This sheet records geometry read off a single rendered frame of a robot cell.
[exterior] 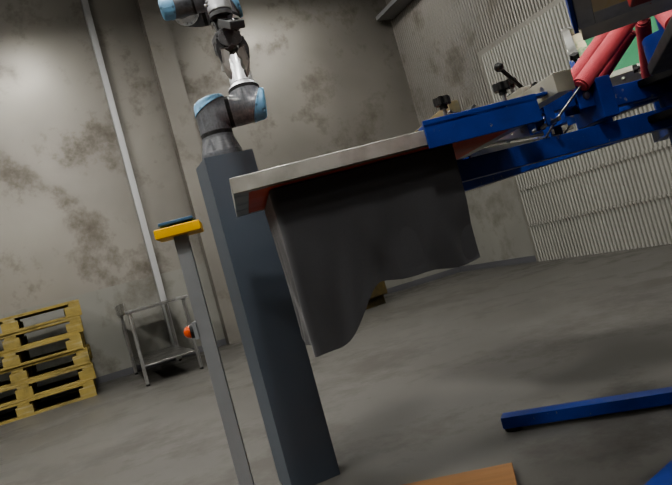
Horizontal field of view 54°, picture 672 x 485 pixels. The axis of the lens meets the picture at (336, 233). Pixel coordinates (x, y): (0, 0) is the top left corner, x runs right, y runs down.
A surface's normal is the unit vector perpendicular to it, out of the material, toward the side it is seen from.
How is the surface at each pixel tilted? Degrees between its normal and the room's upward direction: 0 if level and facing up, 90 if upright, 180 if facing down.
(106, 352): 90
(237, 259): 90
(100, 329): 90
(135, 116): 90
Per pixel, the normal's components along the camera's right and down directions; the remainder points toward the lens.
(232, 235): 0.36, -0.13
